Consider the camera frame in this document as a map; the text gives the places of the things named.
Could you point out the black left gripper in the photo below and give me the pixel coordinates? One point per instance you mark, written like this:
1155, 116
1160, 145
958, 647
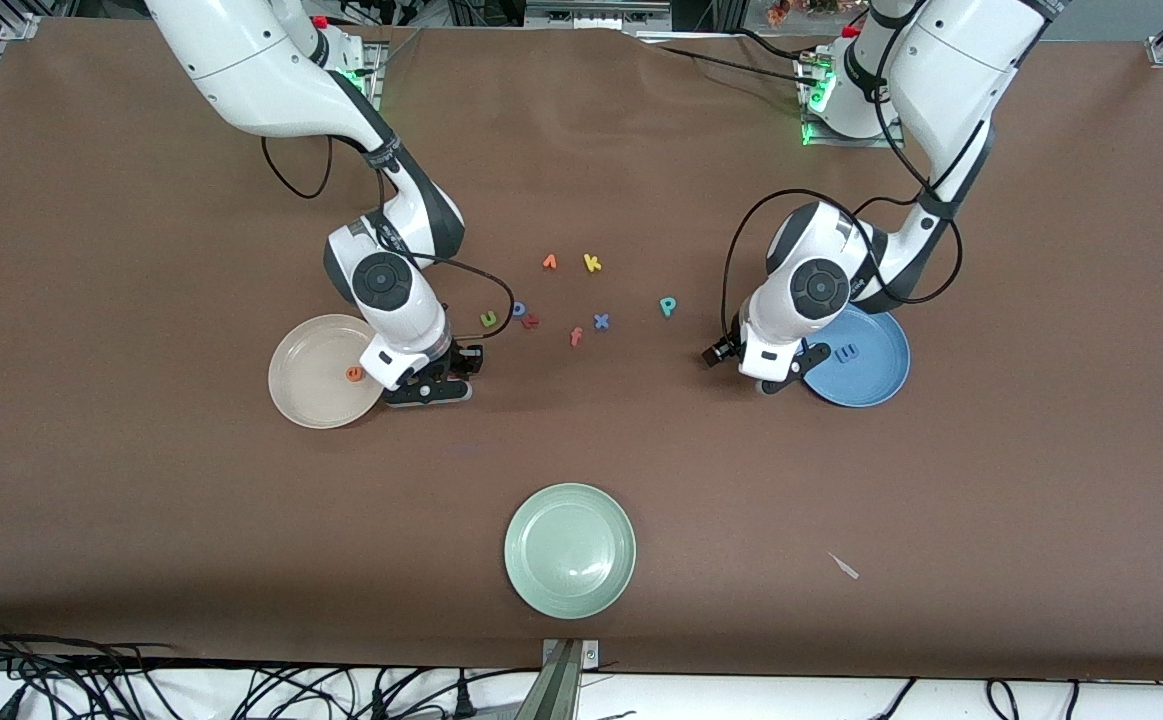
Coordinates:
725, 347

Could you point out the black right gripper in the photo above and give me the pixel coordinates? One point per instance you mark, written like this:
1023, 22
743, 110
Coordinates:
461, 358

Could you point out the teal foam letter P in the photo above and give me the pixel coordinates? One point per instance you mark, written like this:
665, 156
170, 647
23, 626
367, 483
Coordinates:
666, 306

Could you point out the blue foam letter E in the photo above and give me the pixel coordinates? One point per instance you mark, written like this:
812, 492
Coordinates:
846, 352

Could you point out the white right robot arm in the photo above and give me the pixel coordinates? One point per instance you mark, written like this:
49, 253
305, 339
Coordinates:
271, 80

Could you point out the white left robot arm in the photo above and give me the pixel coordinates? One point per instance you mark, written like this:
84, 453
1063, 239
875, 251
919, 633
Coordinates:
951, 80

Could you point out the beige brown plate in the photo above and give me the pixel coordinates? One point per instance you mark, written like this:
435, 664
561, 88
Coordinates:
311, 390

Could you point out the blue plate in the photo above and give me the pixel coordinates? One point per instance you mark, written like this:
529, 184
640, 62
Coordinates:
876, 375

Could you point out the pale green plate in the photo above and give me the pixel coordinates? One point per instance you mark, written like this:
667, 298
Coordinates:
569, 550

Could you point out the white paper scrap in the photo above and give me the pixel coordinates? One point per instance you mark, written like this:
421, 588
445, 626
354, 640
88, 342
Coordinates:
844, 566

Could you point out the orange dried flowers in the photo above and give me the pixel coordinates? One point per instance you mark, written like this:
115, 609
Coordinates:
781, 12

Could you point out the brown table cover mat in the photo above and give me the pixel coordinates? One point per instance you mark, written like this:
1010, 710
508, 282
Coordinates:
141, 500

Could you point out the grey metal box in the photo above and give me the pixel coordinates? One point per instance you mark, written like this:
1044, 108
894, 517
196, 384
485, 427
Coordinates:
596, 15

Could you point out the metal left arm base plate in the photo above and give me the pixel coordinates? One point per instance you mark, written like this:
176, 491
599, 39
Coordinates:
841, 141

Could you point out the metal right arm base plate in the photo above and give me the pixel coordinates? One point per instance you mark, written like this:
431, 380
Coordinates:
378, 60

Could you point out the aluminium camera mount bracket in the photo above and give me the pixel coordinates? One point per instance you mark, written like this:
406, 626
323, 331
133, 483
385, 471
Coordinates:
561, 690

